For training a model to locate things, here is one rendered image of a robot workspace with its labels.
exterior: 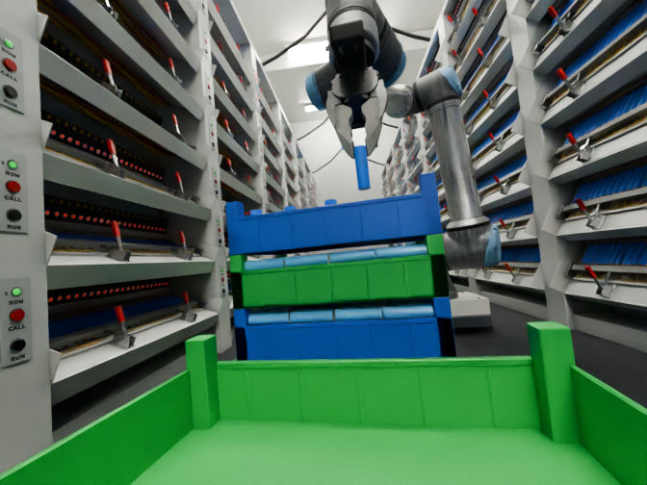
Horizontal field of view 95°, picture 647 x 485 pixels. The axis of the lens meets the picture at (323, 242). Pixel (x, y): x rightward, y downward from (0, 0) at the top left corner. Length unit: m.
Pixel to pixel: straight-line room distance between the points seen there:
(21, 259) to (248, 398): 0.45
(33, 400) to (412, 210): 0.62
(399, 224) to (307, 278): 0.14
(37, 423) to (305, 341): 0.43
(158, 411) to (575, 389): 0.29
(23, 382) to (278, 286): 0.40
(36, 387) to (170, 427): 0.39
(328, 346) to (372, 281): 0.11
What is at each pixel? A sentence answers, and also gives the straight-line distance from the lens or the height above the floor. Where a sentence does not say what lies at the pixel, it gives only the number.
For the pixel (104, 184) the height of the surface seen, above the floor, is 0.50.
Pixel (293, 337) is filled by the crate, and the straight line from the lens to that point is 0.44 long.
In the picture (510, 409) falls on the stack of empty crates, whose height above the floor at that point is 0.18.
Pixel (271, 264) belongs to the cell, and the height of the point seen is 0.30.
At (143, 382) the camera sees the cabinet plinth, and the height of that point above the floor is 0.04.
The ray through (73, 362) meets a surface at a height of 0.16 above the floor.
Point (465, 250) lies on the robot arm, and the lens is 1.18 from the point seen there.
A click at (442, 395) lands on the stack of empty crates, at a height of 0.19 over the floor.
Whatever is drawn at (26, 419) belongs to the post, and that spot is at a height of 0.11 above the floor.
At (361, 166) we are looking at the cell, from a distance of 0.45.
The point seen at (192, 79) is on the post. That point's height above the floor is 1.03.
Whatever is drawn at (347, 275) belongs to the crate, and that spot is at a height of 0.28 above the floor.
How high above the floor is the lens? 0.30
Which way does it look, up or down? 3 degrees up
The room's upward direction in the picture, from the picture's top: 5 degrees counter-clockwise
